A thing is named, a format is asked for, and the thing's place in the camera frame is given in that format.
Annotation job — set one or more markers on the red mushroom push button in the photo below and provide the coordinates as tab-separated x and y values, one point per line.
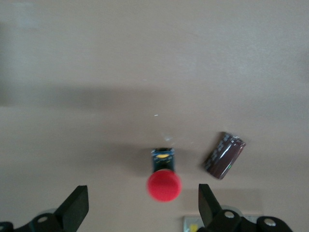
164	186

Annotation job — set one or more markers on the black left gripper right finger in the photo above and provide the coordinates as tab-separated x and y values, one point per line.
212	217

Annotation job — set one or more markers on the metal mesh power supply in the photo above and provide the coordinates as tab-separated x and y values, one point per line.
191	223

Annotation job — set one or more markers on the dark brown cylindrical capacitor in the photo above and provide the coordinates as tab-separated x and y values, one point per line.
223	157

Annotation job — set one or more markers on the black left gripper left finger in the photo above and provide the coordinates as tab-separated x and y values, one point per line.
70	212

